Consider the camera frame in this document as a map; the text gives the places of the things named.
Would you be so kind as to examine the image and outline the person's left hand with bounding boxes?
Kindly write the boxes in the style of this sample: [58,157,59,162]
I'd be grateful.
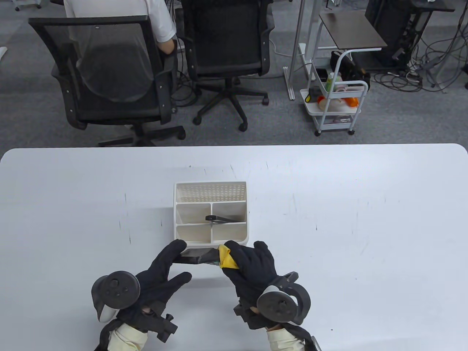
[124,239,193,319]

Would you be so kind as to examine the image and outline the person's right hand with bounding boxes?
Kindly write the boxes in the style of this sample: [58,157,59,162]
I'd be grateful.
[224,240,279,312]

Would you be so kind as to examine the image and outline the yellow cleaning cloth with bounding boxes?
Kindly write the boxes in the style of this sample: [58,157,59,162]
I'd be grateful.
[218,245,241,270]

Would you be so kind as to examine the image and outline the black calculator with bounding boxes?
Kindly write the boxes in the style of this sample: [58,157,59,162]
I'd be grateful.
[175,246,224,266]

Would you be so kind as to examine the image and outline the white plastic organizer basket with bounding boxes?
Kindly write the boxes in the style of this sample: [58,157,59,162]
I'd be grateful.
[173,181,250,257]

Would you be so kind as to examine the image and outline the white rolling cart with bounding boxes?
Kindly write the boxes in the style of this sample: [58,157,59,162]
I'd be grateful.
[301,49,369,136]

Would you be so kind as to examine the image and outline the white metal desk leg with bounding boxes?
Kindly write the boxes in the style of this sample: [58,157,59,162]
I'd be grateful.
[283,0,318,101]

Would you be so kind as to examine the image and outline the black bag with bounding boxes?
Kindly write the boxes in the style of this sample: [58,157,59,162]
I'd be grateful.
[330,50,371,92]

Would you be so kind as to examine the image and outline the black padded office chair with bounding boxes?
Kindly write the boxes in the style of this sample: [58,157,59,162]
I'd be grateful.
[177,0,275,132]

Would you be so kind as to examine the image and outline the brown top side table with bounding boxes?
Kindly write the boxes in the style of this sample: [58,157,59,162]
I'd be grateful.
[311,10,388,84]

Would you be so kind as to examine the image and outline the black mesh office chair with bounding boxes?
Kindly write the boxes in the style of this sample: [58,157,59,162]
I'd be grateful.
[29,16,186,147]

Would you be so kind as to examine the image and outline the black computer tower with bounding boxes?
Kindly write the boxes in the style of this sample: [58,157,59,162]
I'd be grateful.
[365,0,432,70]

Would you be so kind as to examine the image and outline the black floor cables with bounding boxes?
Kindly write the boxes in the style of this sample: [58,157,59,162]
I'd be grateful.
[170,49,202,107]

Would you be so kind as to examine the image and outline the tangle of black cables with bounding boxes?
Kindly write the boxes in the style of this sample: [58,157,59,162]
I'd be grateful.
[371,15,468,95]

